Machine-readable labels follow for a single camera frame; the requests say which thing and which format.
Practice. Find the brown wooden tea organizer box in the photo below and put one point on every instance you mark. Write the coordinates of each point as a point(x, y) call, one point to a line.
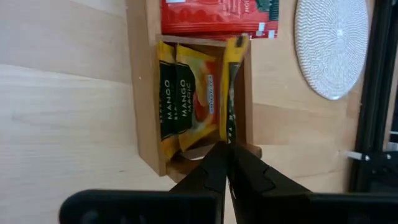
point(143, 93)

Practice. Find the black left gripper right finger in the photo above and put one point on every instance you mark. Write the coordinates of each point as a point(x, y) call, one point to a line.
point(267, 196)

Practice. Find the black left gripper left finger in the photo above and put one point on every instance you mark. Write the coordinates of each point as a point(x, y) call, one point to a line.
point(199, 193)

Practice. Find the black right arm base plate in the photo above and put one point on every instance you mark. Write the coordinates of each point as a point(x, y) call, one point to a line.
point(384, 169)

